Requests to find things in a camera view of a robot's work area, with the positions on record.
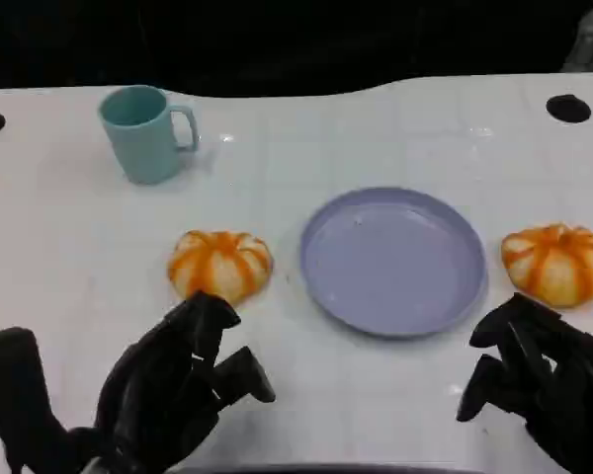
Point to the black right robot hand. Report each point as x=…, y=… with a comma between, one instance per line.
x=568, y=385

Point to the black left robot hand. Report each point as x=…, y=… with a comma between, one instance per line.
x=153, y=385

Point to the orange white toy bread roll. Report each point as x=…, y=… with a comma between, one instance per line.
x=220, y=264
x=556, y=264

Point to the lilac plate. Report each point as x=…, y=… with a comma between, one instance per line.
x=393, y=261

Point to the pale green mug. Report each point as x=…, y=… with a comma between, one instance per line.
x=143, y=148

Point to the grey metal frame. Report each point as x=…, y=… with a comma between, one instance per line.
x=590, y=39

